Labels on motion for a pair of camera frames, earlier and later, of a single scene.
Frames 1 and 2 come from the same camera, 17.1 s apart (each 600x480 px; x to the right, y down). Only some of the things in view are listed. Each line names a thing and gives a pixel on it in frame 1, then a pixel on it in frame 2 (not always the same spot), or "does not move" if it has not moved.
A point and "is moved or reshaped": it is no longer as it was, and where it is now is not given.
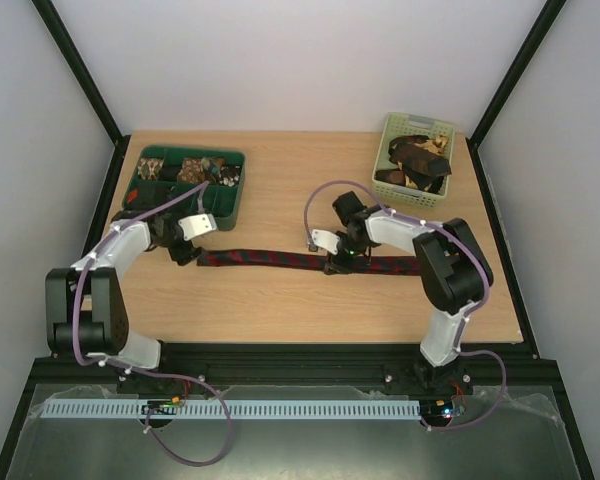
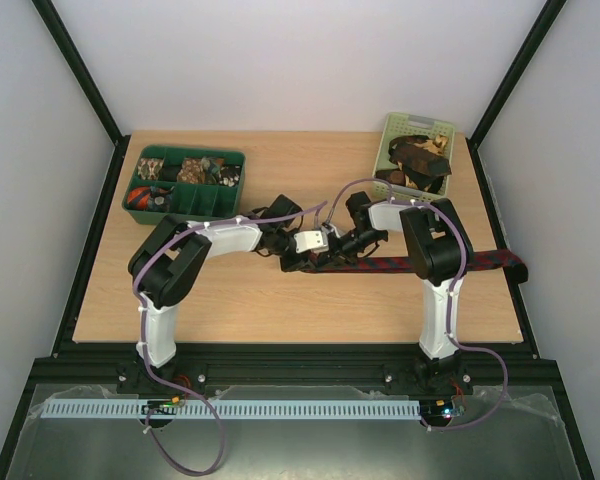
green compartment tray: x=161 y=173 does not move
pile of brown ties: x=421 y=162 does not move
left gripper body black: x=183 y=255 to x=287 y=264
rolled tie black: x=169 y=173 does not move
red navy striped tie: x=388 y=265 is moved or reshaped
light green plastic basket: x=414 y=160 does not move
